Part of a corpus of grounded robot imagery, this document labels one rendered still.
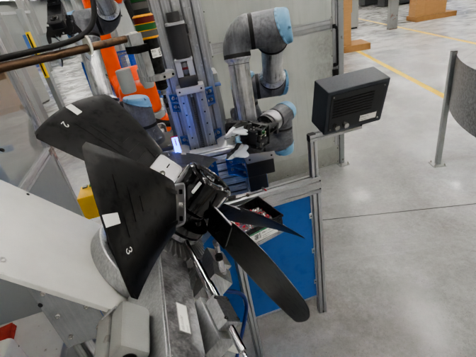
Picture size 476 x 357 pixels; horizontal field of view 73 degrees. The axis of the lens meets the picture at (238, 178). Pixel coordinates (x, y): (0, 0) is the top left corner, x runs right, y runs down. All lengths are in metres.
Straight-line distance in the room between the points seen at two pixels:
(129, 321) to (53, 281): 0.18
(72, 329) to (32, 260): 0.22
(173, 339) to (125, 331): 0.07
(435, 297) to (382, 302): 0.28
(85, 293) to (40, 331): 0.45
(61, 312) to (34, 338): 0.31
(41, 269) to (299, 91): 2.51
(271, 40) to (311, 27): 1.71
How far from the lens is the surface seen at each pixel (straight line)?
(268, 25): 1.17
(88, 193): 1.25
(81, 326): 0.87
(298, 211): 1.49
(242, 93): 1.19
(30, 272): 0.70
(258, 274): 0.72
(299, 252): 1.64
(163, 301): 0.62
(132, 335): 0.58
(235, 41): 1.17
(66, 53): 0.67
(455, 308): 2.14
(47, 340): 1.11
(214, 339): 0.62
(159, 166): 0.77
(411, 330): 1.99
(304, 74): 2.89
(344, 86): 1.30
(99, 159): 0.50
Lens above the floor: 1.57
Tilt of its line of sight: 29 degrees down
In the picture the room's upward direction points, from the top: 11 degrees counter-clockwise
